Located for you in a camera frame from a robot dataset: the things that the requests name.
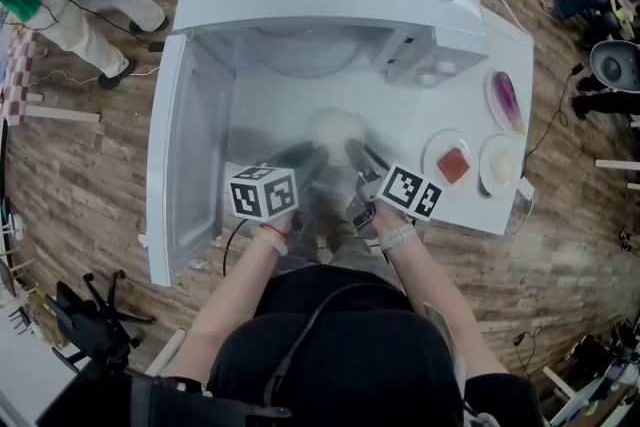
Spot white plate with red food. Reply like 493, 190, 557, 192
422, 128, 474, 189

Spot clear bangle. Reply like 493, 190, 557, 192
252, 229, 291, 257

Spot person's right forearm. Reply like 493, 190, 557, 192
373, 208, 509, 384

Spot black chest strap cable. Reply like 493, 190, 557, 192
262, 282, 401, 411

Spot person's left forearm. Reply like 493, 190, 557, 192
162, 213, 297, 379

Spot black office chair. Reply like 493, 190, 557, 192
43, 268, 157, 374

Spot person's grey trousers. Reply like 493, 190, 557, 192
279, 194, 406, 289

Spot white wristwatch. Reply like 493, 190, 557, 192
378, 222, 417, 252

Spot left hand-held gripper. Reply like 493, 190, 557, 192
229, 140, 330, 222

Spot glass microwave turntable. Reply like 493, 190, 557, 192
243, 25, 374, 79

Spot white power adapter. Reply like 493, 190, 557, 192
514, 177, 537, 219

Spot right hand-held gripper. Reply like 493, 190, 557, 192
344, 138, 444, 240

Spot white plate with white bun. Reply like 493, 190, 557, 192
478, 133, 525, 197

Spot person's black shirt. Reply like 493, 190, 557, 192
29, 263, 546, 427

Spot oval plate with purple eggplant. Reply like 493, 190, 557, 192
484, 68, 529, 137

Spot checkered cloth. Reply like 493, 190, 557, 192
0, 30, 40, 119

